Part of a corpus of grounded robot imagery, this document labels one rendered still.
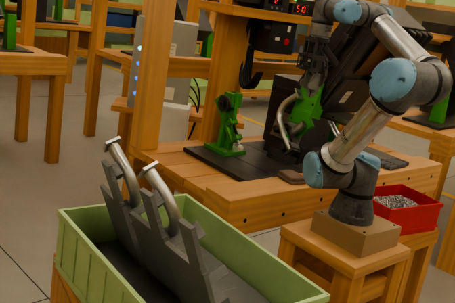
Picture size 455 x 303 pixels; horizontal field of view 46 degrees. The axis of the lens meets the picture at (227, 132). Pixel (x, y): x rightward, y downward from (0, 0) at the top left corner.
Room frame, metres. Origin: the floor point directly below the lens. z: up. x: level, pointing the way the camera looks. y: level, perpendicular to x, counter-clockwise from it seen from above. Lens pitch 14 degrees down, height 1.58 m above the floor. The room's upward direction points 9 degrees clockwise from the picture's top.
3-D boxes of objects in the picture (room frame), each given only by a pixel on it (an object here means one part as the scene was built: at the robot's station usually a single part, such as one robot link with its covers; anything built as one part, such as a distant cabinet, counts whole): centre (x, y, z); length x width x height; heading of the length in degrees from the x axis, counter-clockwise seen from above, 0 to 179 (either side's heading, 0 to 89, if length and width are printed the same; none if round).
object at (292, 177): (2.05, -0.29, 0.91); 0.10 x 0.08 x 0.03; 32
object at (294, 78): (2.66, -0.35, 1.07); 0.30 x 0.18 x 0.34; 132
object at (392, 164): (2.52, -0.82, 0.91); 0.20 x 0.11 x 0.03; 136
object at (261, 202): (2.28, -0.55, 0.82); 1.50 x 0.14 x 0.15; 132
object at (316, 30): (1.84, -0.26, 1.51); 0.08 x 0.08 x 0.05
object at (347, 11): (1.76, -0.31, 1.59); 0.11 x 0.11 x 0.08; 25
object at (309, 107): (2.39, -0.35, 1.17); 0.13 x 0.12 x 0.20; 132
